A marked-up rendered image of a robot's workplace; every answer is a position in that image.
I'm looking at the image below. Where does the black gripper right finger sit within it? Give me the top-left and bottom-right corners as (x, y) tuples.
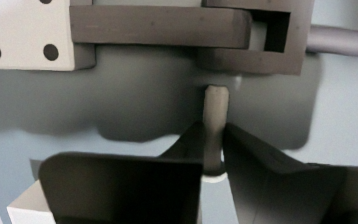
(222, 122), (358, 224)

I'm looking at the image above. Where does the dark grey rectangular bar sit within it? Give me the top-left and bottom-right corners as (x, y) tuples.
(69, 5), (253, 50)

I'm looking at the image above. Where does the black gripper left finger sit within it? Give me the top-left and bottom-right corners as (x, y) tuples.
(38, 121), (206, 224)

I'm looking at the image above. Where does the grey clevis fork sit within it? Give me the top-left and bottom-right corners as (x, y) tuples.
(196, 0), (358, 76)

